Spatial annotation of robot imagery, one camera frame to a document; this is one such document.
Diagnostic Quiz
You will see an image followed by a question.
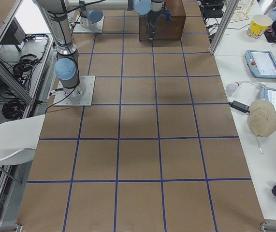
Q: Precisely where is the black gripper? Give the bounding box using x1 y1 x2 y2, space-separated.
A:
145 7 171 43

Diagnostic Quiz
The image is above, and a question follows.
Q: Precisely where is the dark wooden drawer box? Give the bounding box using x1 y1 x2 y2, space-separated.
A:
133 0 186 42

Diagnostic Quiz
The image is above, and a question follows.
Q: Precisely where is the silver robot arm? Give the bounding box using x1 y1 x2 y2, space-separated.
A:
35 0 171 61
80 10 103 29

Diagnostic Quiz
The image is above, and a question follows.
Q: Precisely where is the white light bulb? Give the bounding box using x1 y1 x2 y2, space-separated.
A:
225 82 240 94

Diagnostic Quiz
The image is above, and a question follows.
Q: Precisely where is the yellow popcorn paper cup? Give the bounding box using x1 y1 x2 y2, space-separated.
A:
247 14 273 39

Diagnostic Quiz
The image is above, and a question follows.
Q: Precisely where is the black power adapter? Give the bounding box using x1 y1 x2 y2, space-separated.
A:
229 101 250 113

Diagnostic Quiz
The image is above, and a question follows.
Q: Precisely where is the beige baseball cap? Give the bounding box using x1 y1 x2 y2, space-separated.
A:
247 99 276 137

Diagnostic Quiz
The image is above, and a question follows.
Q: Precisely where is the white plastic chair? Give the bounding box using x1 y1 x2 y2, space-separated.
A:
0 114 45 166

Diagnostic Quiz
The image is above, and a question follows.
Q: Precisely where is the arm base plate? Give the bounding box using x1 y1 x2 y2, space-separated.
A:
72 16 104 34
53 75 96 107

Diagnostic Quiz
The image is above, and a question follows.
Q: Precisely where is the aluminium frame post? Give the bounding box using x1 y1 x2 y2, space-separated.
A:
209 0 239 55

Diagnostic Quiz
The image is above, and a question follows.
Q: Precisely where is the gold wire rack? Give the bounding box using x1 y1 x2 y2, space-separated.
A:
230 0 254 23

